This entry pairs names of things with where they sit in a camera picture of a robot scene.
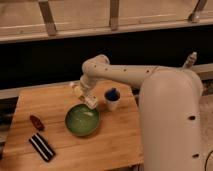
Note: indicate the right metal bracket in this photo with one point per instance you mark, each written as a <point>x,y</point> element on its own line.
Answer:
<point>194,16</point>

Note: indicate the metal bracket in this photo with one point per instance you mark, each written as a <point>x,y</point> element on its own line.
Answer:
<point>194,16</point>
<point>47,17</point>
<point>114,14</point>

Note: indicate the black white striped box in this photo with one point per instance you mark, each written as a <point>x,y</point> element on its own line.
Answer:
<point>42,147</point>

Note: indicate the middle metal bracket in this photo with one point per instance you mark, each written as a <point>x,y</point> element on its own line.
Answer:
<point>114,14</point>

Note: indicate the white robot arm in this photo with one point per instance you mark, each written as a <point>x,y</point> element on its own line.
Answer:
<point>169,109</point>

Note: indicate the green ceramic bowl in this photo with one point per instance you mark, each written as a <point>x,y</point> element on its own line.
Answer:
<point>81,121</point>

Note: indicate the white cup with blue object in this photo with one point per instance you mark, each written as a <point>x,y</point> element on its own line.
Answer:
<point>112,97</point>

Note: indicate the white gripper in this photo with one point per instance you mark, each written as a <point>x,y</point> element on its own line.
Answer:
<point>87,83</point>

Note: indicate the left metal bracket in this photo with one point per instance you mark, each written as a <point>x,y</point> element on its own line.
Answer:
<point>47,17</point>

